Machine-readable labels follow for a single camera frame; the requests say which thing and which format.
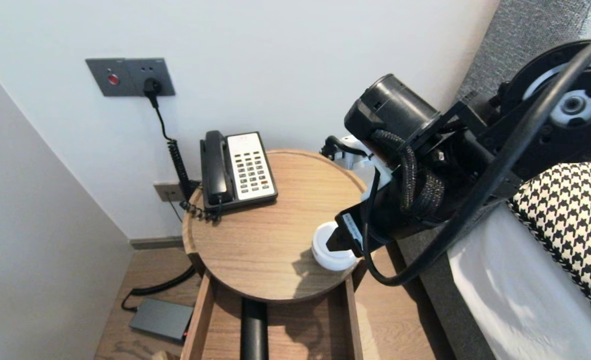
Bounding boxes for brown wooden skirting board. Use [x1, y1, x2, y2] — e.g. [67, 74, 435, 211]
[129, 236, 185, 251]

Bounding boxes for black coiled handset cord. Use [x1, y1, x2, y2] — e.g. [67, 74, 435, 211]
[179, 192, 224, 224]

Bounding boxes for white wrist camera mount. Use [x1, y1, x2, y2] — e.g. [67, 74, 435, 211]
[320, 134, 394, 189]

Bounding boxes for black coiled power cable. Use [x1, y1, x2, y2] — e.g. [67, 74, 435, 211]
[121, 105, 199, 312]

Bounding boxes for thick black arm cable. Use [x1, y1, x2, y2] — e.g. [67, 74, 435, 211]
[362, 32, 591, 287]

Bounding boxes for dark grey wall socket panel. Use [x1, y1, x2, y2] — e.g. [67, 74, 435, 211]
[85, 58, 176, 98]

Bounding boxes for grey upholstered bed base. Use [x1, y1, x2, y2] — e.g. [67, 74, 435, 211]
[397, 234, 497, 360]

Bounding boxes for white round dome device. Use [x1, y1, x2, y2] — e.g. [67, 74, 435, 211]
[311, 221, 362, 272]

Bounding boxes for black power plug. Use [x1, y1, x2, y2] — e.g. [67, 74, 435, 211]
[142, 78, 164, 109]

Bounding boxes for black white houndstooth pillow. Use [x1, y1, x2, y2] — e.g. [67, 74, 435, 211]
[507, 158, 591, 339]

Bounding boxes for grey power adapter box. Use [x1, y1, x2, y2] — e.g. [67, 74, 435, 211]
[129, 298, 195, 342]

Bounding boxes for black telephone handset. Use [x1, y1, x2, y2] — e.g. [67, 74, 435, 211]
[202, 130, 234, 206]

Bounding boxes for white bed sheet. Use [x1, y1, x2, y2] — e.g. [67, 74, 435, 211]
[447, 201, 591, 360]

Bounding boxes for black white desk telephone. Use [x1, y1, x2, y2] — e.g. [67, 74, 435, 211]
[200, 131, 279, 211]

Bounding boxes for curved wooden table drawer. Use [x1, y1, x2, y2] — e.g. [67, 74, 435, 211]
[150, 272, 364, 360]

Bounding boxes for beige wall phone socket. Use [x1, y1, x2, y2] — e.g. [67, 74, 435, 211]
[154, 182, 186, 203]

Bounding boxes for long black remote control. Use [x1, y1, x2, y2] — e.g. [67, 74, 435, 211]
[240, 298, 270, 360]

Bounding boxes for round wooden side table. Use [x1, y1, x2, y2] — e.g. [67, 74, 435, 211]
[182, 148, 372, 305]

